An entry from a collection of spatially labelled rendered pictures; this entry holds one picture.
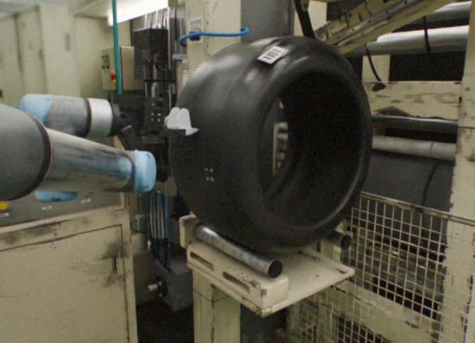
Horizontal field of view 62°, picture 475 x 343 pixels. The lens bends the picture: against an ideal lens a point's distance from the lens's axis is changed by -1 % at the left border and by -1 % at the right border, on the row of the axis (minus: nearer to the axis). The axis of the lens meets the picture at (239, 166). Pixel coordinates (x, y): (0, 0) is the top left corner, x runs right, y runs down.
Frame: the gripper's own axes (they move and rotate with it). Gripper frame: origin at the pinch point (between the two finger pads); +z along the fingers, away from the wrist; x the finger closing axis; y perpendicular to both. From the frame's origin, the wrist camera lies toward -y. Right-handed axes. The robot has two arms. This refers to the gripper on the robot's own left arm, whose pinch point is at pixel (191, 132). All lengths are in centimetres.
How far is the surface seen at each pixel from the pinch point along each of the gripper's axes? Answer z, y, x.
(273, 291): 18.7, -37.3, -13.4
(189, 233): 15.0, -32.7, 21.2
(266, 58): 11.5, 18.1, -9.9
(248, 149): 7.2, -2.1, -12.0
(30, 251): -22, -45, 57
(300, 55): 20.8, 20.1, -11.4
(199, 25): 17.8, 30.2, 28.8
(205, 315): 28, -66, 27
